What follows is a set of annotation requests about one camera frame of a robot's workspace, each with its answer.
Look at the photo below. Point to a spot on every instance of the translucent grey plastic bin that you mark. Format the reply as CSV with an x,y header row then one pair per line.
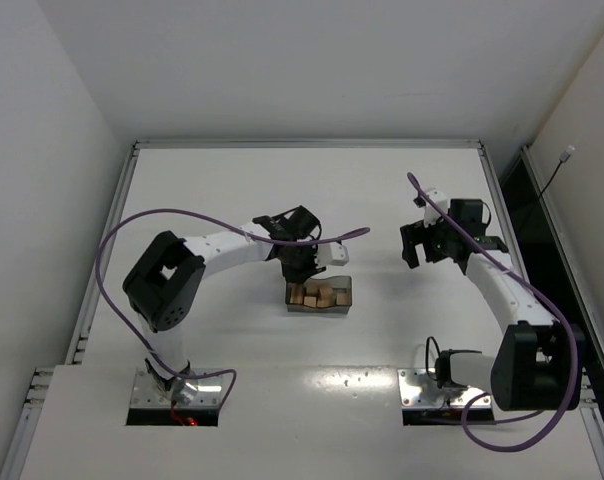
x,y
339,283

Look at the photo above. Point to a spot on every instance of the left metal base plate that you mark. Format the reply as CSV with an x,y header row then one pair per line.
x,y
204,392

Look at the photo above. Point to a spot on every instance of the metal base plate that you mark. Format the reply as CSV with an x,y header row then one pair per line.
x,y
418,391
204,392

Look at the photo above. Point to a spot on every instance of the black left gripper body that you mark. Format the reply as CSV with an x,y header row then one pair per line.
x,y
298,272

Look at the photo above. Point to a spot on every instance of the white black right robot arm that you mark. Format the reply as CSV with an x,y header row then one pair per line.
x,y
538,364

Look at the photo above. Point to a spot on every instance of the long wooden block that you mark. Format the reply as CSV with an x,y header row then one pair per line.
x,y
326,294

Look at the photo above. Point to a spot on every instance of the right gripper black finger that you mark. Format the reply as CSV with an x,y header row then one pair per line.
x,y
412,235
433,251

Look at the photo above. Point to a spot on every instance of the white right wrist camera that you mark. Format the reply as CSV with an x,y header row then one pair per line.
x,y
432,202

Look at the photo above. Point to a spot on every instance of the striped wooden block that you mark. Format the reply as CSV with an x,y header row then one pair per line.
x,y
297,294

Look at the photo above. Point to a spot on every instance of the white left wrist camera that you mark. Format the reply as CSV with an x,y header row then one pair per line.
x,y
331,254

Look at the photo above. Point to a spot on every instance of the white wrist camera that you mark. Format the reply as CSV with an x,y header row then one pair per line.
x,y
331,254
432,202

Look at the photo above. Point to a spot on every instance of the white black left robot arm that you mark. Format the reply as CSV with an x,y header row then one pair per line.
x,y
162,285

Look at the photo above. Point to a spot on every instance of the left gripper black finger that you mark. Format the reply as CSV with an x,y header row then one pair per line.
x,y
312,268
294,276

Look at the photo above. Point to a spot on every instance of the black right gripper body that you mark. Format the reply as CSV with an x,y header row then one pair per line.
x,y
413,245

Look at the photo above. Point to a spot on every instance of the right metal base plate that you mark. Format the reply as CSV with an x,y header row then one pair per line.
x,y
418,391

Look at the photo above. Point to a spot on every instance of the aluminium table frame rail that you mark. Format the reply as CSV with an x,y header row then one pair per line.
x,y
307,143

